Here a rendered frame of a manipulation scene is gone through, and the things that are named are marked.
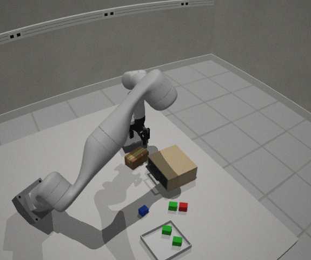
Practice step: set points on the green block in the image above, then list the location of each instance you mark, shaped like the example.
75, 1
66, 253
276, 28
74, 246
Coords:
166, 230
177, 241
172, 206

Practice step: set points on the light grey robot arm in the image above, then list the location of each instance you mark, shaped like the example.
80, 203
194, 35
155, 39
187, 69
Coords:
106, 140

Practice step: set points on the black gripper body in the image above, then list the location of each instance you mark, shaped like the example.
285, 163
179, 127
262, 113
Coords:
139, 123

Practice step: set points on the brown cardboard box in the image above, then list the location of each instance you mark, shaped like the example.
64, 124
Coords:
136, 158

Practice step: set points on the blue block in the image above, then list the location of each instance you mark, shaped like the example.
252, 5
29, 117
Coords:
143, 210

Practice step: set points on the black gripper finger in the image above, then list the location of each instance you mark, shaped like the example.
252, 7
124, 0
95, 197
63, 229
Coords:
146, 133
131, 132

